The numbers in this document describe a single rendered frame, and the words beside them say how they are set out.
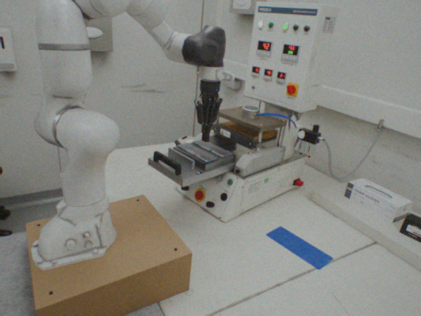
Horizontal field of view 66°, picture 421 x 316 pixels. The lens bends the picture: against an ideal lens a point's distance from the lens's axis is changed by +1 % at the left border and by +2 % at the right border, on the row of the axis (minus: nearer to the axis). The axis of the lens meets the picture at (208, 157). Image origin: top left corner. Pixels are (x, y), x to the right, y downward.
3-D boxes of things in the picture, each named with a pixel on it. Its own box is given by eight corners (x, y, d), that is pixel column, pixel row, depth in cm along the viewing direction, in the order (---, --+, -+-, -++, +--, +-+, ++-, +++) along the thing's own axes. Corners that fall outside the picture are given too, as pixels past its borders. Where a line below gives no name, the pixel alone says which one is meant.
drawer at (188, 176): (203, 151, 145) (204, 135, 142) (239, 169, 130) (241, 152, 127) (147, 166, 126) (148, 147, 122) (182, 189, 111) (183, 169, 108)
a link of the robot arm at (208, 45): (175, 64, 108) (196, 70, 102) (176, 22, 103) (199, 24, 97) (210, 62, 121) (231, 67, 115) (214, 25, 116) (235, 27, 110)
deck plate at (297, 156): (252, 134, 177) (252, 132, 176) (307, 156, 154) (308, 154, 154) (187, 150, 147) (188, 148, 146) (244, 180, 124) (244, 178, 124)
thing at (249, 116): (247, 122, 163) (250, 97, 158) (298, 141, 143) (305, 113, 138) (212, 129, 147) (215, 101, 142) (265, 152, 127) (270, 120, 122)
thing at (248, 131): (243, 126, 156) (245, 106, 153) (279, 139, 142) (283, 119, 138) (218, 131, 145) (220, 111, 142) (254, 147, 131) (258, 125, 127)
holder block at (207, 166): (202, 145, 141) (202, 139, 140) (235, 161, 128) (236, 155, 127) (172, 152, 131) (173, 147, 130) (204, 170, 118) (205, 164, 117)
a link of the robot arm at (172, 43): (163, -21, 83) (222, 46, 108) (122, -21, 94) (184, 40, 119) (145, 18, 83) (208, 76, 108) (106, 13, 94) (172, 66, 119)
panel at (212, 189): (175, 189, 147) (191, 151, 145) (221, 220, 127) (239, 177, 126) (172, 188, 145) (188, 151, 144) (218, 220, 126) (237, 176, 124)
